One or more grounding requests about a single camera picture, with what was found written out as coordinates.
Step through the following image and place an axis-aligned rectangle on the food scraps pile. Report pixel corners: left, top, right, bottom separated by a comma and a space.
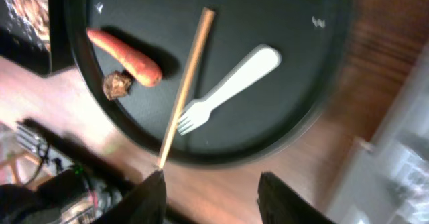
1, 0, 50, 52

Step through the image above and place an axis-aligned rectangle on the brown food lump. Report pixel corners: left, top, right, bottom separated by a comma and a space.
102, 71, 133, 101

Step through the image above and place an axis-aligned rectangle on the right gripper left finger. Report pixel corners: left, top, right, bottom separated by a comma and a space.
94, 170, 166, 224

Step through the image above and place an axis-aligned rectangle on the white plastic fork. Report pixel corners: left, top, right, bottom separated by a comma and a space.
177, 44, 282, 135

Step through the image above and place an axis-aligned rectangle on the wooden chopstick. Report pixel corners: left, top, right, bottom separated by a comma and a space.
157, 7, 215, 170

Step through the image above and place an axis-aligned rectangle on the orange carrot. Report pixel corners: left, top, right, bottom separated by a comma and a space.
86, 28, 163, 87

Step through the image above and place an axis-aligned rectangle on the grey dishwasher rack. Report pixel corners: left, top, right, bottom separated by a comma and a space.
324, 46, 428, 223

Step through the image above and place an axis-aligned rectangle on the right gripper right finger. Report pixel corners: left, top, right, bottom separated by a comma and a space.
257, 172, 334, 224

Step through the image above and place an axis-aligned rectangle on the round black serving tray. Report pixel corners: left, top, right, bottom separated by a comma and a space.
65, 0, 353, 166

